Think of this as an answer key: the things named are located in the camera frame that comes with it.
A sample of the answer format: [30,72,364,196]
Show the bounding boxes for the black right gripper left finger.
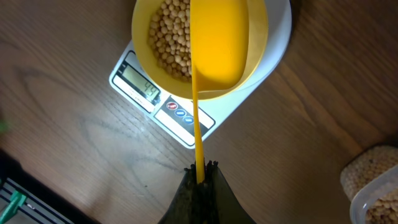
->
[158,164,199,224]

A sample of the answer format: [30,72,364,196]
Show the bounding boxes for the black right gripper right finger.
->
[205,161,256,224]

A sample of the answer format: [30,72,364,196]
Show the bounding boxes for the yellow plastic measuring scoop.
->
[190,0,249,184]

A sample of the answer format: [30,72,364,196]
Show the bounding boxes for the white digital kitchen scale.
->
[109,0,292,149]

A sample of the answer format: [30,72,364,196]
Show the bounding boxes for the soybeans in yellow bowl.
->
[147,0,192,82]

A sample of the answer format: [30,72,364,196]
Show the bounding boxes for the yellow plastic bowl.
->
[132,0,269,100]

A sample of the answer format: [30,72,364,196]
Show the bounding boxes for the clear plastic bean container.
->
[339,144,398,224]

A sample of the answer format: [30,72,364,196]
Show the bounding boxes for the pile of soybeans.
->
[340,146,398,224]

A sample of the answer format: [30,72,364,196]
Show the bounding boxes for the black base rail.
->
[1,150,97,224]

